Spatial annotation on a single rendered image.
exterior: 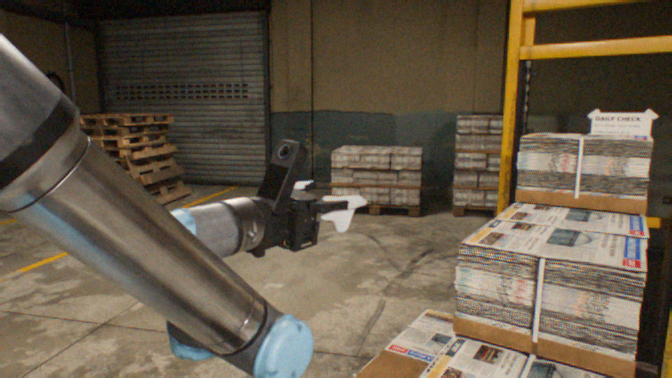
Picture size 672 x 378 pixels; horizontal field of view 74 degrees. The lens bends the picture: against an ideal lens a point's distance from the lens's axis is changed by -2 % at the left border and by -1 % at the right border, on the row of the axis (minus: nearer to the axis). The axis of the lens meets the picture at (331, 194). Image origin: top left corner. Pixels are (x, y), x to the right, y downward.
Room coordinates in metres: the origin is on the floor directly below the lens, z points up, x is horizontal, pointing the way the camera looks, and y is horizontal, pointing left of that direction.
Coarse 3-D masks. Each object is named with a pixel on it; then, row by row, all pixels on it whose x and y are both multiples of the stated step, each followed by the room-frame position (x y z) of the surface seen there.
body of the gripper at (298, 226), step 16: (304, 192) 0.71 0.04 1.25; (288, 208) 0.67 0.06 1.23; (304, 208) 0.66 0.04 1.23; (272, 224) 0.61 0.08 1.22; (288, 224) 0.67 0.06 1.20; (304, 224) 0.68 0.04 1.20; (272, 240) 0.64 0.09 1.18; (288, 240) 0.67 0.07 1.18; (304, 240) 0.69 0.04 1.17; (256, 256) 0.63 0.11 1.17
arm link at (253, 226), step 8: (232, 200) 0.60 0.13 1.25; (240, 200) 0.61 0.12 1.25; (248, 200) 0.61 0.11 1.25; (240, 208) 0.59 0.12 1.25; (248, 208) 0.60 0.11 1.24; (256, 208) 0.60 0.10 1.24; (240, 216) 0.58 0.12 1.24; (248, 216) 0.59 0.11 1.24; (256, 216) 0.60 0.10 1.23; (248, 224) 0.58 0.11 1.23; (256, 224) 0.59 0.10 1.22; (264, 224) 0.61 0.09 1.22; (248, 232) 0.58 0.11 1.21; (256, 232) 0.59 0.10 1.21; (248, 240) 0.59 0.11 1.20; (256, 240) 0.59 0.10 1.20; (240, 248) 0.58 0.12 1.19; (248, 248) 0.59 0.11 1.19
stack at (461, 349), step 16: (464, 336) 1.02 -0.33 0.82; (448, 352) 0.94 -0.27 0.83; (464, 352) 0.94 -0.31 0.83; (480, 352) 0.94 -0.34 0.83; (496, 352) 0.94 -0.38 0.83; (512, 352) 0.94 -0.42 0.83; (432, 368) 0.88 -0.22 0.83; (448, 368) 0.88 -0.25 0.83; (464, 368) 0.88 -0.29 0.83; (480, 368) 0.87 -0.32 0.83; (496, 368) 0.87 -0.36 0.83; (512, 368) 0.88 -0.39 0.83; (528, 368) 0.87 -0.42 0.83; (544, 368) 0.87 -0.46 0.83; (560, 368) 0.87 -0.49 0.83; (576, 368) 0.87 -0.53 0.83
